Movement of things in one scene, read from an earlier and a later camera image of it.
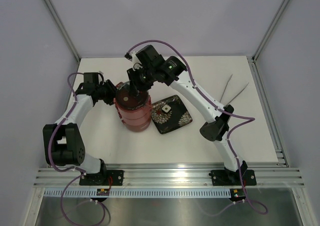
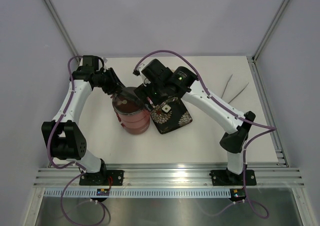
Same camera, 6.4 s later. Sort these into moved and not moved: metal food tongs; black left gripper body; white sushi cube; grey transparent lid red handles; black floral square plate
Moved: black left gripper body; grey transparent lid red handles
Not moved: metal food tongs; black floral square plate; white sushi cube
